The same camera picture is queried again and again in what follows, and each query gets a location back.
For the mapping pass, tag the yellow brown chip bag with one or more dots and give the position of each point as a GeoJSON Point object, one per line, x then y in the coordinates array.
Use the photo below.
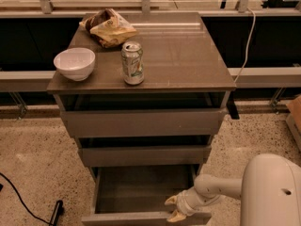
{"type": "Point", "coordinates": [109, 28]}

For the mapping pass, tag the grey middle drawer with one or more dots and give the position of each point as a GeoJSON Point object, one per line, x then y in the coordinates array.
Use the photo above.
{"type": "Point", "coordinates": [144, 156]}

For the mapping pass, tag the grey bottom drawer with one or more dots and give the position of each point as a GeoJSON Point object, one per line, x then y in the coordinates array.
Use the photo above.
{"type": "Point", "coordinates": [135, 196]}

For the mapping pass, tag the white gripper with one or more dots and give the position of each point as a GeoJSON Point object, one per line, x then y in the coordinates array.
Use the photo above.
{"type": "Point", "coordinates": [185, 202]}

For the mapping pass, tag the white bowl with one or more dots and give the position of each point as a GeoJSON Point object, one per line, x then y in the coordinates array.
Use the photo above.
{"type": "Point", "coordinates": [76, 64]}

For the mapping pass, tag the grey drawer cabinet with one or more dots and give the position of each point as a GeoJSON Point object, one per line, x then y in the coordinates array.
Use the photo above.
{"type": "Point", "coordinates": [183, 70]}

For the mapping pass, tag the green white soda can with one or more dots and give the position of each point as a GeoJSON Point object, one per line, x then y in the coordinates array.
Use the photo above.
{"type": "Point", "coordinates": [132, 63]}

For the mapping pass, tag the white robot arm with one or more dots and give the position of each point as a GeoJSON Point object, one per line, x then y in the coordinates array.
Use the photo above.
{"type": "Point", "coordinates": [269, 192]}

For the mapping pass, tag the cardboard box at right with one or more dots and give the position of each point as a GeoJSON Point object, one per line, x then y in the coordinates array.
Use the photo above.
{"type": "Point", "coordinates": [294, 119]}

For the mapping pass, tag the grey drawer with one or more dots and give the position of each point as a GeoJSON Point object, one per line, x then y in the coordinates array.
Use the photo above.
{"type": "Point", "coordinates": [135, 196]}
{"type": "Point", "coordinates": [143, 123]}
{"type": "Point", "coordinates": [144, 156]}

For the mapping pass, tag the grey top drawer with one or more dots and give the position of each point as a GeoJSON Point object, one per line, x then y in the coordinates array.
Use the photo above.
{"type": "Point", "coordinates": [143, 123]}

